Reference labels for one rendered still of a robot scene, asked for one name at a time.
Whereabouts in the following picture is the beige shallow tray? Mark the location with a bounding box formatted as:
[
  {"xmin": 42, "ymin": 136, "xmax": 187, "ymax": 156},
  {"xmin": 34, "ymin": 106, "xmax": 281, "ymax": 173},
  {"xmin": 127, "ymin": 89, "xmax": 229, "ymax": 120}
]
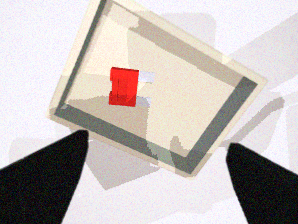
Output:
[{"xmin": 44, "ymin": 0, "xmax": 268, "ymax": 180}]

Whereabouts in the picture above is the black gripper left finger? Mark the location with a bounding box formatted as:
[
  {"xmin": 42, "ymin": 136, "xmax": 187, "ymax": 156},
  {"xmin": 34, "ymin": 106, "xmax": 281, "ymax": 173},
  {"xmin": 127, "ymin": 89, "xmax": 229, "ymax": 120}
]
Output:
[{"xmin": 0, "ymin": 129, "xmax": 89, "ymax": 224}]

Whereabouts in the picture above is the red blade fuse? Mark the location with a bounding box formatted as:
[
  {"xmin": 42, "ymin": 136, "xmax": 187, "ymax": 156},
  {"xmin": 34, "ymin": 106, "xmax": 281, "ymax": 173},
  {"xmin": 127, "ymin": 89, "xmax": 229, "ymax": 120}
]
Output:
[{"xmin": 109, "ymin": 67, "xmax": 155, "ymax": 107}]

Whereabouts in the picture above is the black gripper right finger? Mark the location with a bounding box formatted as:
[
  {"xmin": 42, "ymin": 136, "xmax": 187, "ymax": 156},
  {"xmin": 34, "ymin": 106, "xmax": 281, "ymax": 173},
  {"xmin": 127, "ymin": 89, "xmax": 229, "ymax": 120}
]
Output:
[{"xmin": 225, "ymin": 142, "xmax": 298, "ymax": 224}]

